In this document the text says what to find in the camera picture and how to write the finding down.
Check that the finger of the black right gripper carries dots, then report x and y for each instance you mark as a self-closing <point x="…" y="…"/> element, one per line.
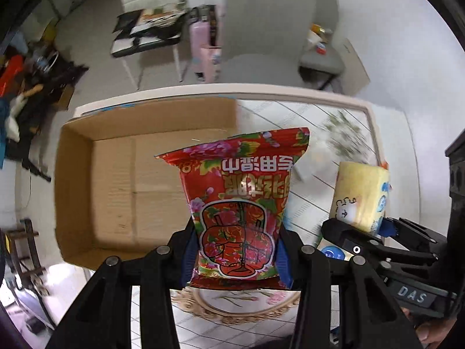
<point x="341" y="234"/>
<point x="411" y="235"/>

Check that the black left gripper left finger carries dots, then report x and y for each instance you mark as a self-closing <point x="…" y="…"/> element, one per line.
<point x="100" y="315"/>

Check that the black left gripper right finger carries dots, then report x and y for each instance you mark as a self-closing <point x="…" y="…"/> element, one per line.
<point x="343" y="304"/>

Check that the yellow tissue pack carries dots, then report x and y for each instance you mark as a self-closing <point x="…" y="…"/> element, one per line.
<point x="360" y="196"/>

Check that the red floral wet wipes pack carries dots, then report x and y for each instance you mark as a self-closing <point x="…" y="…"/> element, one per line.
<point x="237" y="191"/>

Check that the person's right hand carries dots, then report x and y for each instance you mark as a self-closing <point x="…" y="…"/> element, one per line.
<point x="432" y="333"/>

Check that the white patterned table mat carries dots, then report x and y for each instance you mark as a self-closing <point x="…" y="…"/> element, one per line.
<point x="244" y="319"/>

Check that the brown cardboard box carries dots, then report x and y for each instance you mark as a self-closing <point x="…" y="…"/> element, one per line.
<point x="114" y="195"/>

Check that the pink suitcase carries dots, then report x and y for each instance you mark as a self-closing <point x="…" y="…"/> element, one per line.
<point x="205" y="26"/>

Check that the grey office chair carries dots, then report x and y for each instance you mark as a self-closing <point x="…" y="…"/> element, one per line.
<point x="270" y="41"/>

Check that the pile of clutter on floor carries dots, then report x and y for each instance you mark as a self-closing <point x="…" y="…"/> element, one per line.
<point x="36" y="79"/>

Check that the white chair with clutter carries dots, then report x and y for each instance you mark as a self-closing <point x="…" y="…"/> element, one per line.
<point x="147" y="25"/>

